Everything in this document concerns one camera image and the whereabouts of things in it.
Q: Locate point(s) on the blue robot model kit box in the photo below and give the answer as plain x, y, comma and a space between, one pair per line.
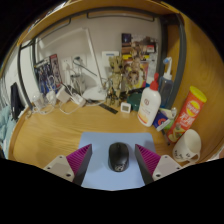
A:
42, 75

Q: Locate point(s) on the small blue red box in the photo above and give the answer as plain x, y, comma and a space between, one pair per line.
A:
160, 120

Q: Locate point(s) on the white mug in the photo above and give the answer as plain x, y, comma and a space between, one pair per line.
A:
188, 145

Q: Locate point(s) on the light blue mouse pad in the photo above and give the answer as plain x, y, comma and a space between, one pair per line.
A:
100, 143

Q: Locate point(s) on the colourful cardboard box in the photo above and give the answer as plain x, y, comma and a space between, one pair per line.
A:
150, 50

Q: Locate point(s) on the small white desk clock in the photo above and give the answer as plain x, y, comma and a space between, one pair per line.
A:
126, 107

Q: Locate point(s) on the grey metal frame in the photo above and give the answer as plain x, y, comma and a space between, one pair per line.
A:
179, 66

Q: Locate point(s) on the blue white spray bottle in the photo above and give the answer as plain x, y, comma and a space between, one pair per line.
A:
166, 88

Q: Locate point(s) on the dark green box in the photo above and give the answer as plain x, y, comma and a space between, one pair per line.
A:
136, 101

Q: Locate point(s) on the teal blanket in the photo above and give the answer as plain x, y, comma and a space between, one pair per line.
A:
4, 126

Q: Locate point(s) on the white charger block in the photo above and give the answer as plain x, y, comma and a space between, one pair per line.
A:
78, 100
62, 95

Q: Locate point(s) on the red yellow chips can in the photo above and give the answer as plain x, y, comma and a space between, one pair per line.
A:
188, 111

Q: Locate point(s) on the white desk lamp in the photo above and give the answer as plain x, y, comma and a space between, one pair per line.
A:
95, 94

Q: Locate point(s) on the white wall socket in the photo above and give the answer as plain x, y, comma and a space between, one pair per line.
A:
110, 56

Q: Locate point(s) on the black backpack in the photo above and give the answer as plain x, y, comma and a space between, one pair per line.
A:
16, 100

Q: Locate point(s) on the black computer mouse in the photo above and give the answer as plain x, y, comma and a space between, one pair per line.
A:
118, 156

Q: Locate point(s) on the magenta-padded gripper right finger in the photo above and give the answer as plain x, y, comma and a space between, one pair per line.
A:
166, 165

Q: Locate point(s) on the white red-capped lotion bottle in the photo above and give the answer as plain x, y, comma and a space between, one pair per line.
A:
149, 106

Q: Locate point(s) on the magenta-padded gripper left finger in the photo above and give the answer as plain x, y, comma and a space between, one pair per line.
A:
60, 165

